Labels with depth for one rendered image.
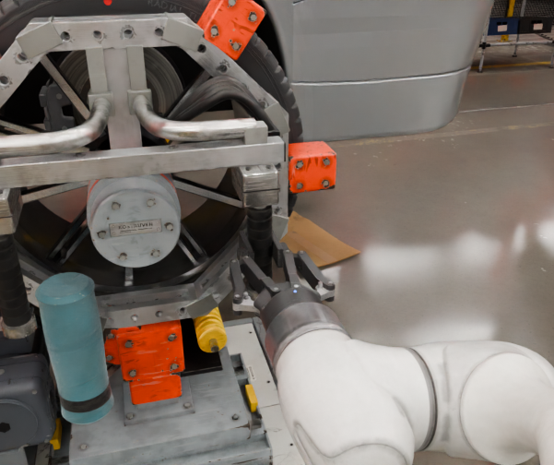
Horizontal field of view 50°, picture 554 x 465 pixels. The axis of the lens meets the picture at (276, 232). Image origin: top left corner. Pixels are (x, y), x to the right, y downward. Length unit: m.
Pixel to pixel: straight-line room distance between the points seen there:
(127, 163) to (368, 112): 0.90
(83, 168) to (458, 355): 0.50
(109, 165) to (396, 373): 0.44
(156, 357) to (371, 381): 0.69
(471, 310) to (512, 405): 1.73
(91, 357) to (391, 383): 0.59
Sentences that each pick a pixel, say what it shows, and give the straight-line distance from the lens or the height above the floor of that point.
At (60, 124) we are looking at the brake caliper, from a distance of 1.52.
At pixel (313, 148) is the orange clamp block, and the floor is 0.88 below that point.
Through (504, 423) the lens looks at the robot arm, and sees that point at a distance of 0.57.
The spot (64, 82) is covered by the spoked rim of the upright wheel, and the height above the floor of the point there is 1.01.
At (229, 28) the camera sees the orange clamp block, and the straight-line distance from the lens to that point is 0.96.
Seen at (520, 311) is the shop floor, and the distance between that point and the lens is 2.34.
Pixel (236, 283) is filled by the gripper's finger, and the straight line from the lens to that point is 0.75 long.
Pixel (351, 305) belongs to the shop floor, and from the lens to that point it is 2.21.
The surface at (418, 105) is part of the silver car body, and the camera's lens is 1.63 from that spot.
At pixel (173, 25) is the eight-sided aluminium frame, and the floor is 1.11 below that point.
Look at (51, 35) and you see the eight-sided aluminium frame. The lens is 0.94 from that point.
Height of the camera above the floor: 1.24
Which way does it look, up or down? 27 degrees down
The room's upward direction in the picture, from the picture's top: straight up
